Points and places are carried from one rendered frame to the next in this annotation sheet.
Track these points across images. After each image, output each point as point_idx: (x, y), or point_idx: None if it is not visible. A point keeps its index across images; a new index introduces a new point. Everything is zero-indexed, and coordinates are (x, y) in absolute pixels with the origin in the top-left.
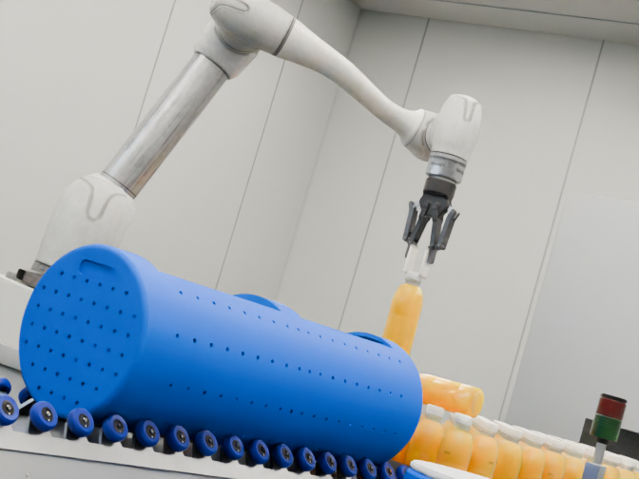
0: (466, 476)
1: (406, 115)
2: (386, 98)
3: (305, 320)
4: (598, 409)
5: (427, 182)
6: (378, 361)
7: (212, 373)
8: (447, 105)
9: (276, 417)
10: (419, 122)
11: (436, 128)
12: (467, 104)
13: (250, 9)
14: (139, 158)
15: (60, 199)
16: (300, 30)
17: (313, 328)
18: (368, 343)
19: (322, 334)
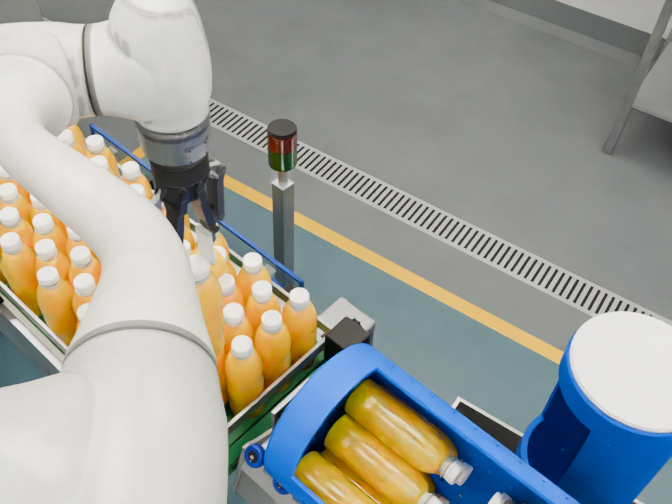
0: (643, 385)
1: (41, 106)
2: (47, 131)
3: (550, 497)
4: (284, 150)
5: (185, 175)
6: (441, 400)
7: None
8: (172, 47)
9: None
10: (69, 93)
11: (173, 98)
12: (195, 16)
13: (225, 503)
14: None
15: None
16: (203, 329)
17: (548, 488)
18: (435, 406)
19: (534, 476)
